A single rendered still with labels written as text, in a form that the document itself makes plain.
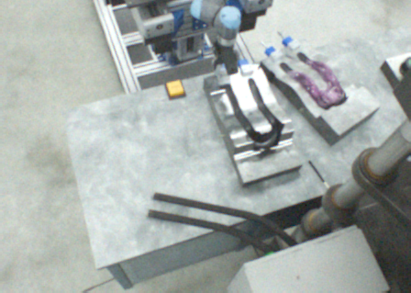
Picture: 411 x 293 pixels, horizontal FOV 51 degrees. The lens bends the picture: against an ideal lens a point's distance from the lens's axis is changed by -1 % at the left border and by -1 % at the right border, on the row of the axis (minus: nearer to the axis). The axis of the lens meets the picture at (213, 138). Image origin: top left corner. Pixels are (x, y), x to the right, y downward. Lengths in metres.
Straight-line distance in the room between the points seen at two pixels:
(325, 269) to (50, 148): 2.09
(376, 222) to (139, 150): 0.98
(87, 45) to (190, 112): 1.45
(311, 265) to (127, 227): 0.88
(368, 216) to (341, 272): 0.31
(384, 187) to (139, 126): 1.12
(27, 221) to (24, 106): 0.77
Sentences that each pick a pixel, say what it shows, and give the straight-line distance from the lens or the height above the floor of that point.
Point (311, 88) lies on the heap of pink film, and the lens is 1.93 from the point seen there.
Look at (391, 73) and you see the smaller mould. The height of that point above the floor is 0.85.
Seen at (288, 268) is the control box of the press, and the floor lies 1.47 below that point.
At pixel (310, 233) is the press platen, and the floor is 1.04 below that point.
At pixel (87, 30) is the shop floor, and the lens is 3.28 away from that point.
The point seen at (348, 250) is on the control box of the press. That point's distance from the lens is 1.08.
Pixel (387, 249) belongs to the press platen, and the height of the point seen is 1.29.
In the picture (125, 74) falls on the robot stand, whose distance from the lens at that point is 2.73.
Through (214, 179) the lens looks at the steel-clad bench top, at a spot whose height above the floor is 0.80.
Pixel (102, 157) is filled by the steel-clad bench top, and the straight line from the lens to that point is 1.84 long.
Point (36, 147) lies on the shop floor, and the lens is 2.85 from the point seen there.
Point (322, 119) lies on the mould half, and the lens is 1.88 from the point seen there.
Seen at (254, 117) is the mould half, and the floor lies 0.91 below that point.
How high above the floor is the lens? 2.46
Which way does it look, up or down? 63 degrees down
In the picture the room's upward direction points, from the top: 9 degrees clockwise
